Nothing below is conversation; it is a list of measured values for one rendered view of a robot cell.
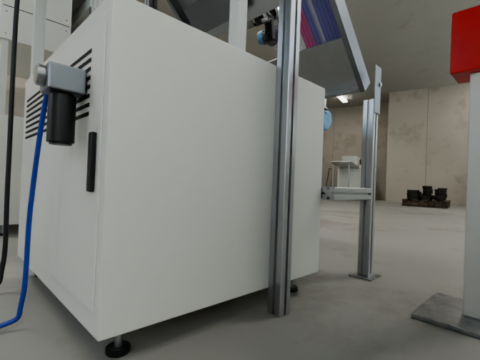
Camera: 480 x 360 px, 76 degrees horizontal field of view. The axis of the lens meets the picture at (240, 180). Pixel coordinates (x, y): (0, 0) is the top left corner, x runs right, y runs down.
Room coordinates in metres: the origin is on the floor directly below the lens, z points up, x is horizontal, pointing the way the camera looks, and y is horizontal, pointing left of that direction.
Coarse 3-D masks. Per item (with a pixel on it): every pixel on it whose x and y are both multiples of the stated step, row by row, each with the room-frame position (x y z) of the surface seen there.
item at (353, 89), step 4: (344, 88) 1.21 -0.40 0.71; (348, 88) 1.19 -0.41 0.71; (352, 88) 1.17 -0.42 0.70; (356, 88) 1.16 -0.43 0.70; (328, 92) 1.25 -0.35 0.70; (332, 92) 1.23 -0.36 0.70; (336, 92) 1.21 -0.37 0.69; (340, 92) 1.20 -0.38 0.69; (344, 92) 1.18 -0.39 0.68; (348, 92) 1.17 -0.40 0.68; (352, 92) 1.16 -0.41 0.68; (356, 92) 1.15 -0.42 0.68; (328, 96) 1.23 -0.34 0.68; (332, 96) 1.22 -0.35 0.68
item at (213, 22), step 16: (192, 0) 1.30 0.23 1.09; (208, 0) 1.22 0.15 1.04; (224, 0) 1.18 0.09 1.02; (256, 0) 1.15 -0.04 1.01; (272, 0) 1.11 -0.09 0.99; (192, 16) 1.32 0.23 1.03; (208, 16) 1.27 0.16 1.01; (224, 16) 1.23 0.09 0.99; (256, 16) 1.20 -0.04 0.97; (208, 32) 1.38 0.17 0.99; (224, 32) 1.33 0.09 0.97
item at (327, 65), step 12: (312, 48) 1.16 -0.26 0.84; (324, 48) 1.14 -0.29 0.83; (336, 48) 1.11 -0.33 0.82; (276, 60) 1.29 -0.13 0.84; (300, 60) 1.23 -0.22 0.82; (312, 60) 1.20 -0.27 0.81; (324, 60) 1.17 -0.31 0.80; (336, 60) 1.15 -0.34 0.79; (348, 60) 1.12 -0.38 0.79; (300, 72) 1.27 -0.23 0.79; (312, 72) 1.24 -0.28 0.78; (324, 72) 1.21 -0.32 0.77; (336, 72) 1.18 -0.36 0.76; (348, 72) 1.16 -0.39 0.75; (324, 84) 1.25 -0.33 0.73; (336, 84) 1.22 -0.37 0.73; (348, 84) 1.19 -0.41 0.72
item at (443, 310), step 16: (464, 16) 0.77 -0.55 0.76; (464, 32) 0.77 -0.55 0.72; (464, 48) 0.77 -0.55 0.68; (464, 64) 0.76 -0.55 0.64; (464, 80) 0.82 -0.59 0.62; (464, 256) 0.77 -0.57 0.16; (464, 272) 0.77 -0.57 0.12; (464, 288) 0.77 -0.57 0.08; (432, 304) 0.84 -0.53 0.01; (448, 304) 0.84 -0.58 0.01; (464, 304) 0.77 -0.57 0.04; (432, 320) 0.74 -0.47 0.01; (448, 320) 0.74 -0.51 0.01; (464, 320) 0.74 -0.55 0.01
